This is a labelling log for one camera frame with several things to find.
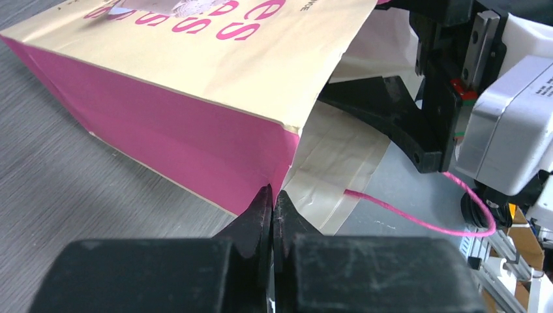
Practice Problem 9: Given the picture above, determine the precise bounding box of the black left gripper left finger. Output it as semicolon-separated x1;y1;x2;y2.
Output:
30;186;273;312

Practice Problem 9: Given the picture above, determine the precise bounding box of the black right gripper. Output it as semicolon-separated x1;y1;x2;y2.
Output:
318;1;552;173

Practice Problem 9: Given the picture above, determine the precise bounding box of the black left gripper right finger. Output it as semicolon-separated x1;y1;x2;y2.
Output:
273;191;486;312

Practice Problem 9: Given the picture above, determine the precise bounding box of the pink paper gift bag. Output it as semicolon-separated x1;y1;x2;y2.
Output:
0;0;498;239

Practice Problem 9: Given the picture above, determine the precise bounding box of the black coiled cable outside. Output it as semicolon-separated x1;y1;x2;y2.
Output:
460;183;515;230

